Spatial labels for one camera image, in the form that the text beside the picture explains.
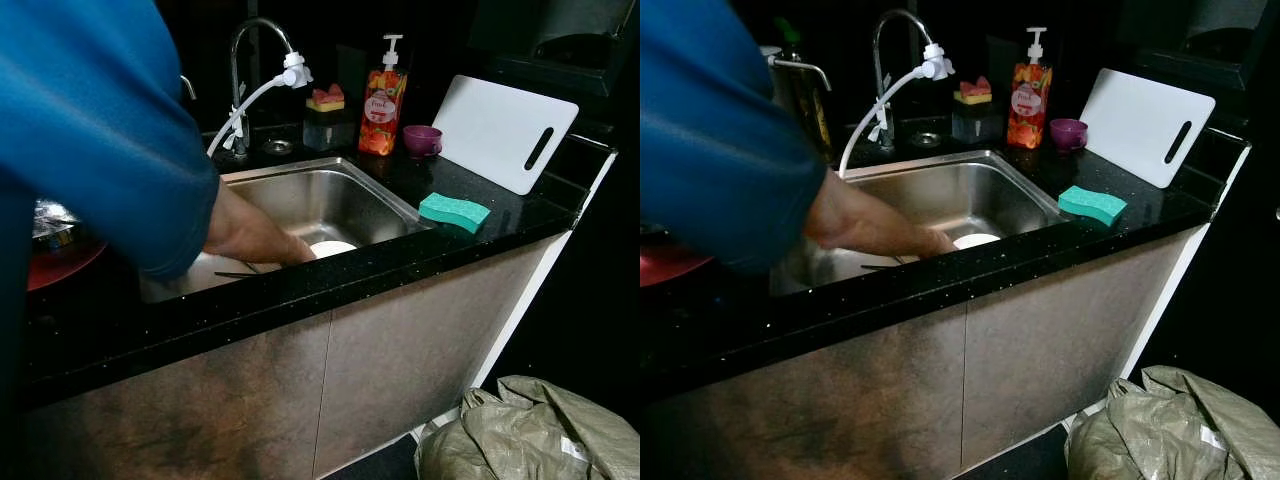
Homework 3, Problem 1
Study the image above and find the pink round plate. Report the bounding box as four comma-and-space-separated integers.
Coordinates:
28, 240, 106, 293
640, 245, 713, 288

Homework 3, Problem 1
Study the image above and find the dark kitchen appliance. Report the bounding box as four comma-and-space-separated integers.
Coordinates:
1115, 0, 1280, 91
470, 0, 641, 96

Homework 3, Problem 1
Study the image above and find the stainless steel bowl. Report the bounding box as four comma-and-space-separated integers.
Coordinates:
32, 200, 83, 246

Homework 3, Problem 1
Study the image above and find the orange pump soap bottle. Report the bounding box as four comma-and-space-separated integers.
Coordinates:
358, 34, 409, 157
1006, 27, 1054, 151

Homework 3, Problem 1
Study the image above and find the grey-brown base cabinet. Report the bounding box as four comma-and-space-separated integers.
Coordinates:
640, 225, 1201, 480
20, 230, 571, 480

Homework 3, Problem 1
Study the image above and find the white cutting board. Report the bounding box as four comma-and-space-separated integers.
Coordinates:
430, 75, 580, 196
1078, 67, 1217, 189

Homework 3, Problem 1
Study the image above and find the green sponge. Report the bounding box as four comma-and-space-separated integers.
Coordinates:
418, 192, 492, 235
1057, 185, 1128, 227

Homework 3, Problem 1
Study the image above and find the white hose with faucet adapter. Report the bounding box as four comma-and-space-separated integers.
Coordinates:
838, 42, 956, 176
207, 52, 314, 159

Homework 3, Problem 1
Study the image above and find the person bare hand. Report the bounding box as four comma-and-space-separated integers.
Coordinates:
203, 180, 319, 266
805, 170, 959, 261

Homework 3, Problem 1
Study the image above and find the purple cup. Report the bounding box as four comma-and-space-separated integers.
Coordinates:
1049, 118, 1089, 152
402, 124, 444, 158

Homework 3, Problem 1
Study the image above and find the green-capped oil bottle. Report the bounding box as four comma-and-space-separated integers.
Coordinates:
775, 18, 831, 156

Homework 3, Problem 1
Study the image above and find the olive green plastic bag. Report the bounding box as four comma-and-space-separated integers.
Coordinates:
1065, 365, 1280, 480
415, 375, 641, 480

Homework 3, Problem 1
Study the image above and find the grey water filter with spout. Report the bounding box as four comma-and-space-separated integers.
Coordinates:
758, 45, 833, 93

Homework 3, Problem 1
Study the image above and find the stainless steel sink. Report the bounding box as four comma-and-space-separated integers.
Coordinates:
770, 150, 1073, 298
140, 155, 433, 304

